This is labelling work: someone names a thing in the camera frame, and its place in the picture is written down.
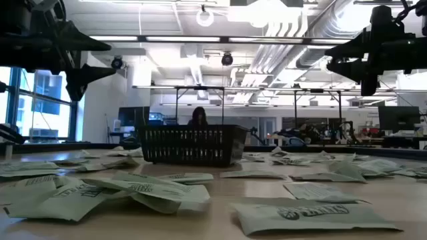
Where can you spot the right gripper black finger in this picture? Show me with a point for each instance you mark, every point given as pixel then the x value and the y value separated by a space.
pixel 353 48
pixel 363 75

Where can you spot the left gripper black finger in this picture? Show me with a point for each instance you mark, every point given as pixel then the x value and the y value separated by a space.
pixel 76 41
pixel 80 78

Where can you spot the black slotted plastic basket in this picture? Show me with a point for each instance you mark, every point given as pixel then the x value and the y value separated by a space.
pixel 193 146

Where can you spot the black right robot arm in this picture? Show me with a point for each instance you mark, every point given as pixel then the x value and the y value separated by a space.
pixel 423 23

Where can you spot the blue framed window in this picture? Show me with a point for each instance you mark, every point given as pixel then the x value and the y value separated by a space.
pixel 43 116

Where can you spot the black computer monitor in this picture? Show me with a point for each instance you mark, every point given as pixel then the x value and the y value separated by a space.
pixel 398 118
pixel 133 116

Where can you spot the long ceiling light strip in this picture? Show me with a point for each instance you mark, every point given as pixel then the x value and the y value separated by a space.
pixel 183 39

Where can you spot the person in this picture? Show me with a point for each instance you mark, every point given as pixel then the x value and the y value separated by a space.
pixel 198 116

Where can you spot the black ceiling camera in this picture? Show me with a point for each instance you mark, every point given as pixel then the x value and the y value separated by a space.
pixel 227 59
pixel 116 62

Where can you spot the black background frame stand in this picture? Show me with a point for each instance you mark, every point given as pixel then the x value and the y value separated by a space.
pixel 200 88
pixel 295 110

